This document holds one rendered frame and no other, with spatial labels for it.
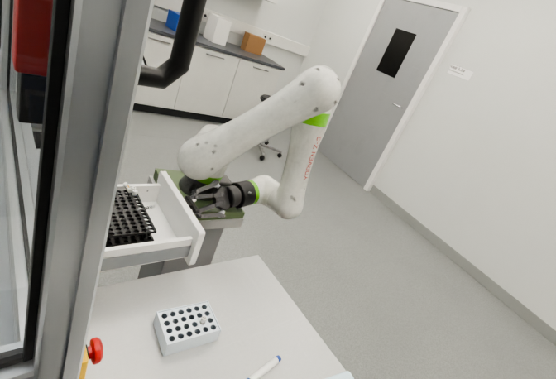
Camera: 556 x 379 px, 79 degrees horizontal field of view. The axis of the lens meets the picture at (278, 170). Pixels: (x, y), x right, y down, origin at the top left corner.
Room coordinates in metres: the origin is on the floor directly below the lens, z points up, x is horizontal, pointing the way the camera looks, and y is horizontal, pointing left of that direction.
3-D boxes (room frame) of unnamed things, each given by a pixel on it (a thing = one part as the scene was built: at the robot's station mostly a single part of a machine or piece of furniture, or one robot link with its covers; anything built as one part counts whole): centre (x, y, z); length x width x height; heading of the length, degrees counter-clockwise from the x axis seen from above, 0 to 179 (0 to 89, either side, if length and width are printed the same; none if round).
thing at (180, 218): (0.77, 0.21, 0.87); 0.29 x 0.02 x 0.11; 46
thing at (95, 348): (0.35, 0.17, 0.88); 0.04 x 0.03 x 0.04; 46
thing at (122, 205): (0.63, 0.35, 0.87); 0.22 x 0.18 x 0.06; 136
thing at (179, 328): (0.54, 0.05, 0.78); 0.12 x 0.08 x 0.04; 132
